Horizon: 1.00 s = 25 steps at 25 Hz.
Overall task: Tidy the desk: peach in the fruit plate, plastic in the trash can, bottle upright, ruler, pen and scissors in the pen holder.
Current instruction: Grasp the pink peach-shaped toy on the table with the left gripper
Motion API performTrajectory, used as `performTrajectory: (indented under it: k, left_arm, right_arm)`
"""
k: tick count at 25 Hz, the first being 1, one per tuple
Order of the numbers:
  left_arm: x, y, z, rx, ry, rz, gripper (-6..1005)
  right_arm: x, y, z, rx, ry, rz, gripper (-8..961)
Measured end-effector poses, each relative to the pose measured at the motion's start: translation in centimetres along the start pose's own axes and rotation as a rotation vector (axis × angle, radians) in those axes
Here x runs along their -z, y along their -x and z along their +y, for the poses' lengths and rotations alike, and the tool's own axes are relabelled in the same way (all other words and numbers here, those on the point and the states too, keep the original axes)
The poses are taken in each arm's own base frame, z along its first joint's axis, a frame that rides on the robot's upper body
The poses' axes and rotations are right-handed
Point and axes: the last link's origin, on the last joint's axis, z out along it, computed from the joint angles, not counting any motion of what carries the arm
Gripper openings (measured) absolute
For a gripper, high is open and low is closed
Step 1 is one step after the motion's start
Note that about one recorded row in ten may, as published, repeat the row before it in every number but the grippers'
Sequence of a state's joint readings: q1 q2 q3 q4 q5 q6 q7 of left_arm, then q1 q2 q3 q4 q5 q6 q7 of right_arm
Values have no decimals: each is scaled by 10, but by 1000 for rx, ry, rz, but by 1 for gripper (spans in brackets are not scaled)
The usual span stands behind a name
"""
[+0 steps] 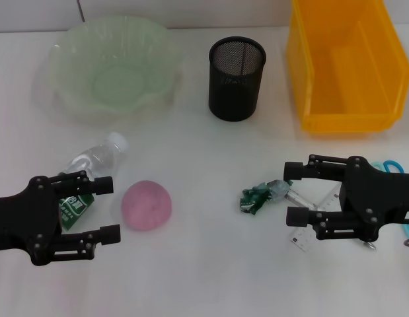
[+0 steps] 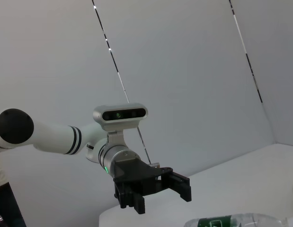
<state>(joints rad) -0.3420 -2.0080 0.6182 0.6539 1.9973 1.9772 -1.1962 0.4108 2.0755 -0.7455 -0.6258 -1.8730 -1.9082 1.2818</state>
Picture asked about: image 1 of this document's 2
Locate clear green-label water bottle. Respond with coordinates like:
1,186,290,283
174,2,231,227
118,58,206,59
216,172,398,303
57,131,129,232

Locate clear plastic ruler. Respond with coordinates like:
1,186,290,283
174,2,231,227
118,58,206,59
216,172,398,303
288,184,341,254

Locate blue teal scissors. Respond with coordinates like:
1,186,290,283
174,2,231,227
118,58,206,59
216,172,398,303
370,160,409,235

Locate transparent ballpoint pen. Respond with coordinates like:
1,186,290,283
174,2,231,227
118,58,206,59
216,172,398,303
285,186,377,251

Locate pink toy peach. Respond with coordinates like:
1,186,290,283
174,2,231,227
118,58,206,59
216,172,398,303
120,180,174,231

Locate translucent green fruit plate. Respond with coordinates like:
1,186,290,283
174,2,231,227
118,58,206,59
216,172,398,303
47,15,185,123

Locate black mesh pen holder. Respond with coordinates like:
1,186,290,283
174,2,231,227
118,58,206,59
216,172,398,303
208,36,267,122

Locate green plastic wrapper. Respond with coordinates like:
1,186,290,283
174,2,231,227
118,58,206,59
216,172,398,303
239,180,291,216

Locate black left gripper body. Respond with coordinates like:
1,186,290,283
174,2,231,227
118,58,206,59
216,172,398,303
0,176,63,267

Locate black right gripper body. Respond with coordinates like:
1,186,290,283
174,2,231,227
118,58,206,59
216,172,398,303
342,157,409,244

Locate yellow plastic bin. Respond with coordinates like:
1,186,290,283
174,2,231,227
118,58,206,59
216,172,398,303
285,0,409,135

